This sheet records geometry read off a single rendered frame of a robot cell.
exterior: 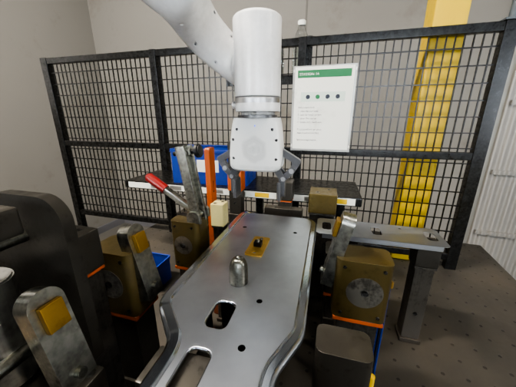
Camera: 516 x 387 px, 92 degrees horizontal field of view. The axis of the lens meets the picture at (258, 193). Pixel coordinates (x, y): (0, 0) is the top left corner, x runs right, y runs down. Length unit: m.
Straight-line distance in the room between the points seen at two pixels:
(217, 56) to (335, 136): 0.60
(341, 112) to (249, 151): 0.60
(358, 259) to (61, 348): 0.41
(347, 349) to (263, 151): 0.33
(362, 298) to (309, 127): 0.70
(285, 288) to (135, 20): 2.90
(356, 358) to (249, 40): 0.47
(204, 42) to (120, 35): 2.68
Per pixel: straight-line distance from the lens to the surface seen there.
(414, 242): 0.68
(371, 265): 0.46
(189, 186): 0.55
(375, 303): 0.50
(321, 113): 1.01
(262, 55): 0.46
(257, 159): 0.47
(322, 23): 2.29
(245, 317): 0.39
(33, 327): 0.35
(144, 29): 3.00
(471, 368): 0.88
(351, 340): 0.40
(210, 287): 0.45
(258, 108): 0.45
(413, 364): 0.82
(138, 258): 0.45
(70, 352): 0.38
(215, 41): 0.56
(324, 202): 0.74
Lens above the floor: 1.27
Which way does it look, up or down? 17 degrees down
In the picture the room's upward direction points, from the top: straight up
